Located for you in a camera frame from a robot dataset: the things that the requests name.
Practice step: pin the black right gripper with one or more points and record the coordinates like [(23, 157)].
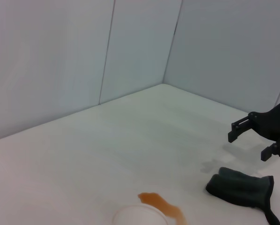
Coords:
[(271, 124)]

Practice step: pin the dark blue rag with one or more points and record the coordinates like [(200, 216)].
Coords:
[(236, 189)]

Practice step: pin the white paper cup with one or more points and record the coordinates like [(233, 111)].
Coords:
[(140, 216)]

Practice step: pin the brown water stain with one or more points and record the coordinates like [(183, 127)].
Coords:
[(154, 199)]

